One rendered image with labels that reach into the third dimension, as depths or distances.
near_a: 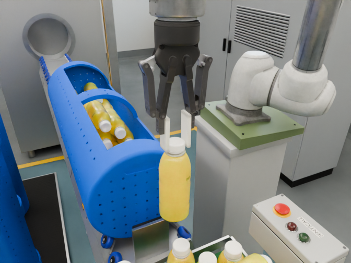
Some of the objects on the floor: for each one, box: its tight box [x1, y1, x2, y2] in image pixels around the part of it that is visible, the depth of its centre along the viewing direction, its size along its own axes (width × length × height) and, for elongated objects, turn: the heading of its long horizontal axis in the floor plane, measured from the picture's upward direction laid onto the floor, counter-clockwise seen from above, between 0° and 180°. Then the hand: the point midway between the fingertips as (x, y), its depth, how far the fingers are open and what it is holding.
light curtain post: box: [101, 0, 121, 94], centre depth 215 cm, size 6×6×170 cm
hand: (175, 131), depth 57 cm, fingers closed on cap, 4 cm apart
